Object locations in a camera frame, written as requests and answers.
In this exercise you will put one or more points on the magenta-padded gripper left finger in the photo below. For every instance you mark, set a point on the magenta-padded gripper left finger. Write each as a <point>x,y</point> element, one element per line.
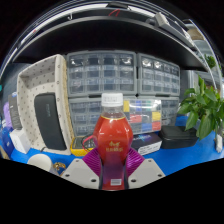
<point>78,171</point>

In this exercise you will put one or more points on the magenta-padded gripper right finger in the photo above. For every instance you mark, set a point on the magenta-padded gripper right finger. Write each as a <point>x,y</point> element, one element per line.
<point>145,171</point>

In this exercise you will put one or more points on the red drink bottle white cap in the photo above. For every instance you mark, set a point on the red drink bottle white cap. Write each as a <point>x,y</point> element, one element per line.
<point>112,133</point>

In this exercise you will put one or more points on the yellow multimeter with red leads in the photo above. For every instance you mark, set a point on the yellow multimeter with red leads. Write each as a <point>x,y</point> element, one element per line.
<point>78,146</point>

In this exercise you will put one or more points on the black box with white label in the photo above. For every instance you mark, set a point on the black box with white label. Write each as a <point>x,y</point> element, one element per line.
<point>146,143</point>

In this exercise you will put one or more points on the white mug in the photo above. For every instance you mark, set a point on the white mug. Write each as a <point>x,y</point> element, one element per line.
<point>40,161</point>

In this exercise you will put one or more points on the black zip case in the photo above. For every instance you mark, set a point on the black zip case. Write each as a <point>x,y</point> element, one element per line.
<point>178,136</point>

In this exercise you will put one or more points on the clear organizer with colourful parts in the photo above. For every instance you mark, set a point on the clear organizer with colourful parts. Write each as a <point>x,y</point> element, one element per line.
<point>143,115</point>

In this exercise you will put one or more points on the grey small-parts drawer cabinet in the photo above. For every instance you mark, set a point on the grey small-parts drawer cabinet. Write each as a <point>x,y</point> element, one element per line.
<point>158,75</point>
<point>170,111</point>
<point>100,73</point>
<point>83,115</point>

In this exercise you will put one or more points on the black hard case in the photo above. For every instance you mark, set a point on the black hard case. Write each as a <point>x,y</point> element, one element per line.
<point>50,121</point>

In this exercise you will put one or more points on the white power adapter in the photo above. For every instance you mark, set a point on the white power adapter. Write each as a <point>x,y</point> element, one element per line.
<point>218,143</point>

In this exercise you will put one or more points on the green potted plant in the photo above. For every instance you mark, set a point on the green potted plant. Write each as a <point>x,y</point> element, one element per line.
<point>203,106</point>

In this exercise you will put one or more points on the dark grey upright box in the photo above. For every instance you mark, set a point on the dark grey upright box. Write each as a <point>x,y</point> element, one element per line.
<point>14,111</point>

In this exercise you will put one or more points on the dark overhead shelf unit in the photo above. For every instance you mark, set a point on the dark overhead shelf unit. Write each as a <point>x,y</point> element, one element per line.
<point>100,36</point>

